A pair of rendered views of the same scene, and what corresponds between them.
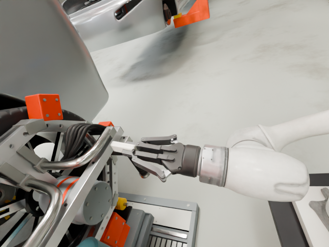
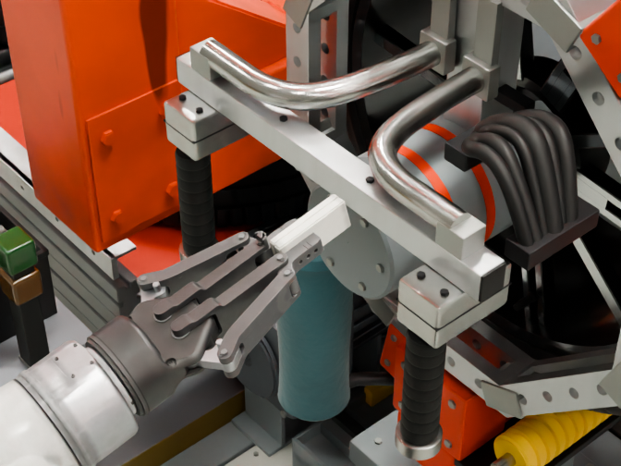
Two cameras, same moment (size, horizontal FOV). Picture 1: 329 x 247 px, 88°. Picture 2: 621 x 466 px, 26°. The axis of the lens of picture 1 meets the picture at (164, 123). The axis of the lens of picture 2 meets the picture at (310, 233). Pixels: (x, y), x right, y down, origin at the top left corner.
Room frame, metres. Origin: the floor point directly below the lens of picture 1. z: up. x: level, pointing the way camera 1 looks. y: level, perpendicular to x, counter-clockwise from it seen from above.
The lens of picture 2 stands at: (0.63, -0.66, 1.72)
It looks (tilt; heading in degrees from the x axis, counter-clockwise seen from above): 41 degrees down; 109
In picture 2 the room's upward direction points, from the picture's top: straight up
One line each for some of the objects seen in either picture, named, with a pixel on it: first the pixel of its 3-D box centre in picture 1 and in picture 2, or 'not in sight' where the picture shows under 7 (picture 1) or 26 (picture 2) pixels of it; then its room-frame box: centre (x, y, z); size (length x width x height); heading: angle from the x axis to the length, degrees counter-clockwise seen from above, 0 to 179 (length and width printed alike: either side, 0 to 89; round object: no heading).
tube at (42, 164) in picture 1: (70, 141); (471, 117); (0.45, 0.28, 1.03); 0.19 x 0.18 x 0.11; 60
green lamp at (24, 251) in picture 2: not in sight; (15, 251); (-0.11, 0.37, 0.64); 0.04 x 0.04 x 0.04; 60
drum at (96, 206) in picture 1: (76, 198); (423, 199); (0.39, 0.38, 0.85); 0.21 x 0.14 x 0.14; 60
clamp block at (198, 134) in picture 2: not in sight; (214, 113); (0.17, 0.35, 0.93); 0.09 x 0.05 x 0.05; 60
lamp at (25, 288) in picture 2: not in sight; (20, 281); (-0.11, 0.37, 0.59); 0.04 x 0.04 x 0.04; 60
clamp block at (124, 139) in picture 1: (118, 145); (454, 289); (0.47, 0.18, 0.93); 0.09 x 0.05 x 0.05; 60
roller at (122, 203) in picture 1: (105, 201); (580, 407); (0.58, 0.47, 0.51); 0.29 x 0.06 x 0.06; 60
